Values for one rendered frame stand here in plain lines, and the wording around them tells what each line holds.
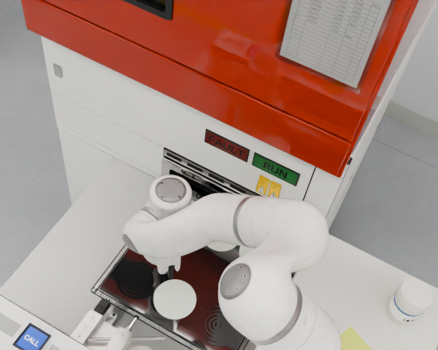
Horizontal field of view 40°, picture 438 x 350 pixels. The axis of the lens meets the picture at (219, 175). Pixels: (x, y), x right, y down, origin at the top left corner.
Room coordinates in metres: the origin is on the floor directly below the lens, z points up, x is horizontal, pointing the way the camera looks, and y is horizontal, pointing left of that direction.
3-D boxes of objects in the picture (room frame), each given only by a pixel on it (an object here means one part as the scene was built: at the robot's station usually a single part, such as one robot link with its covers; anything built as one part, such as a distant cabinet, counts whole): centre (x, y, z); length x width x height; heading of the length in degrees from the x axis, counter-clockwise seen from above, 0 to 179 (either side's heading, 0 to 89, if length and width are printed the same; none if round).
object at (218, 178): (0.90, -0.05, 0.96); 0.44 x 0.01 x 0.02; 69
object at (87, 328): (0.50, 0.24, 0.89); 0.08 x 0.03 x 0.03; 159
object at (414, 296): (0.63, -0.46, 1.01); 0.07 x 0.07 x 0.10
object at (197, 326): (0.70, 0.01, 0.90); 0.34 x 0.34 x 0.01; 69
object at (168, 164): (0.90, -0.05, 0.89); 0.44 x 0.02 x 0.10; 69
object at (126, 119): (0.98, 0.11, 1.02); 0.82 x 0.03 x 0.40; 69
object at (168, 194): (0.67, 0.09, 1.17); 0.09 x 0.08 x 0.13; 146
